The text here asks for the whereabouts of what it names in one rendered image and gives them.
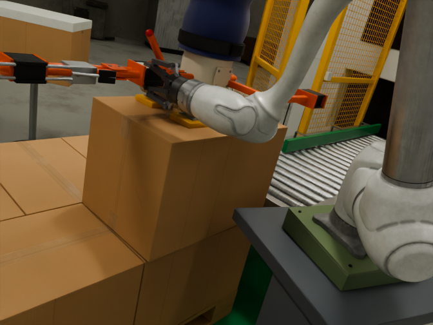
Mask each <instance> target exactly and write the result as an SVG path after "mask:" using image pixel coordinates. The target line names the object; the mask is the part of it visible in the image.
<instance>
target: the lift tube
mask: <svg viewBox="0 0 433 325"><path fill-rule="evenodd" d="M252 2H253V0H190V2H189V4H188V7H187V8H186V11H185V13H184V16H183V20H182V30H185V31H187V32H190V33H193V34H197V35H201V36H204V37H208V38H212V39H217V40H221V41H226V42H230V43H238V44H242V43H243V42H244V39H245V37H246V34H247V31H248V28H249V21H250V5H251V3H252ZM177 46H178V47H180V48H182V49H184V50H187V51H189V52H193V53H196V54H200V55H204V56H208V57H212V58H216V59H222V60H226V61H241V57H234V56H228V55H222V54H216V53H213V52H207V51H204V50H200V49H197V48H193V47H190V46H187V45H184V44H182V43H180V42H179V43H178V45H177Z"/></svg>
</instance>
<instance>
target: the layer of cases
mask: <svg viewBox="0 0 433 325"><path fill-rule="evenodd" d="M88 139H89V135H82V136H75V137H62V138H54V139H40V140H32V141H19V142H12V143H0V325H177V324H179V323H181V322H182V321H184V320H186V319H188V318H190V317H191V316H193V315H194V314H196V313H198V312H200V311H201V310H203V309H204V308H206V307H208V306H210V305H212V304H213V303H215V302H216V301H218V300H220V299H222V298H223V297H225V296H226V295H229V294H230V293H232V292H234V291H235V290H237V288H238V285H239V282H240V278H241V276H242V272H243V269H244V265H245V262H246V259H247V255H248V253H249V249H250V246H251V243H250V241H249V240H248V239H247V237H246V236H245V235H244V233H243V232H242V231H241V229H240V228H239V227H238V225H236V226H234V227H231V228H229V229H226V230H224V231H222V232H220V233H217V234H214V235H212V236H210V237H208V238H205V239H202V240H201V241H198V242H196V243H193V244H191V245H189V246H186V247H184V248H181V249H179V250H177V251H174V252H172V253H169V254H167V255H165V256H163V257H160V258H158V259H155V260H154V261H151V262H148V261H147V260H146V259H145V258H144V257H143V256H142V255H140V254H139V253H138V252H137V251H136V250H135V249H133V248H132V247H131V246H130V245H129V244H128V243H127V242H126V241H125V240H124V239H123V238H122V237H120V236H119V235H118V234H117V233H116V232H115V231H114V230H112V229H111V228H110V227H109V226H108V225H107V224H106V223H105V222H104V221H103V220H102V219H100V218H99V217H98V216H97V215H96V214H95V213H94V212H92V211H91V210H90V209H89V207H87V206H86V205H85V204H84V203H83V202H82V193H83V187H84V175H85V169H86V157H87V151H88Z"/></svg>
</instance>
